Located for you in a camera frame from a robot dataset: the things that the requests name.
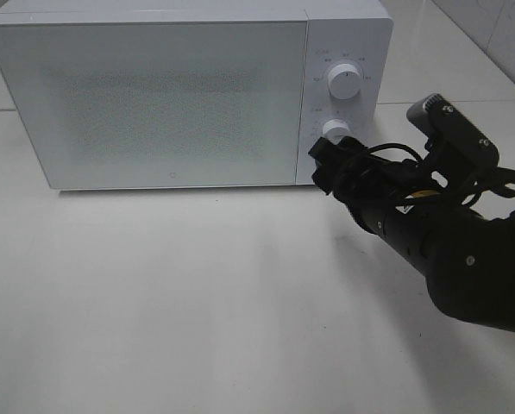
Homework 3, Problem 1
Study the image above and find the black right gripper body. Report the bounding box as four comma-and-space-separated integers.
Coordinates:
331, 138, 438, 216

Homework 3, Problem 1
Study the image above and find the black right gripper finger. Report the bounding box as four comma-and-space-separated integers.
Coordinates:
311, 166, 337, 196
308, 137, 342, 166

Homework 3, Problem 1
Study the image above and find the white microwave door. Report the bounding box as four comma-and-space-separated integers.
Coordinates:
0, 22, 306, 190

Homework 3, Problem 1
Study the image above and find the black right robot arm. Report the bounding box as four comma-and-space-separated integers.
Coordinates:
309, 137, 515, 332

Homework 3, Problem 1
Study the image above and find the white lower timer knob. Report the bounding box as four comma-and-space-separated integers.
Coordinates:
322, 119, 351, 145

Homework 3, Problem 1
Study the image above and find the white upper power knob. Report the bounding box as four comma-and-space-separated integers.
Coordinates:
327, 62, 362, 100

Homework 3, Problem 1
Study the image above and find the white adjacent table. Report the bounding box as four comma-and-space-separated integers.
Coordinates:
378, 1, 515, 104

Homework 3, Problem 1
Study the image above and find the white microwave oven body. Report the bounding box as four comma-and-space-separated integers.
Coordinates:
0, 1, 393, 187

